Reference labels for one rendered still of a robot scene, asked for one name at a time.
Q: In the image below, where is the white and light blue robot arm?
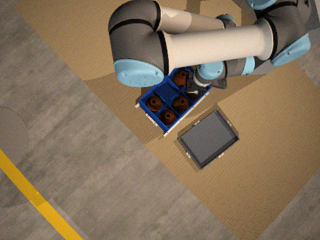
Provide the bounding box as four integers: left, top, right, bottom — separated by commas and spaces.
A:
108, 0, 311, 89

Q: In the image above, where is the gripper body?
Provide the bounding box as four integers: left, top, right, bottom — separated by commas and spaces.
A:
185, 72, 207, 92

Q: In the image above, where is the blue divided crate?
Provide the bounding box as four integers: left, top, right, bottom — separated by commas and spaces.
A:
138, 66, 202, 132

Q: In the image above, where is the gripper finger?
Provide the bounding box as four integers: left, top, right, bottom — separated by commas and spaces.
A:
189, 91, 205, 96

